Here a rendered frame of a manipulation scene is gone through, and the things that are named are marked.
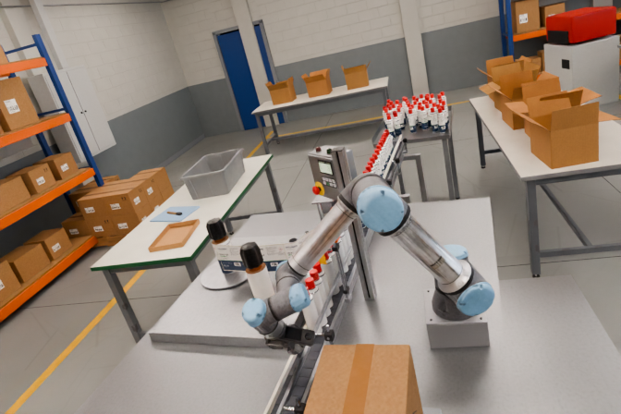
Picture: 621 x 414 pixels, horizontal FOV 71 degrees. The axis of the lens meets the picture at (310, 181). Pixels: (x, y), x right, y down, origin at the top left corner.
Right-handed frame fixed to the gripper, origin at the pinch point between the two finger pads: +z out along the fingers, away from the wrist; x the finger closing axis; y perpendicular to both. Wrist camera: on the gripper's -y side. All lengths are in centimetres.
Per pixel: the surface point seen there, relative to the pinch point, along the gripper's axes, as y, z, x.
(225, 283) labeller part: 57, 25, -35
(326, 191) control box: -5, -11, -57
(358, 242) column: -14.5, 4.1, -42.5
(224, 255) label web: 58, 18, -46
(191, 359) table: 52, 10, 4
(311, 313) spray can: -0.9, 1.0, -12.3
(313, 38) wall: 232, 326, -692
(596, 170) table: -124, 100, -138
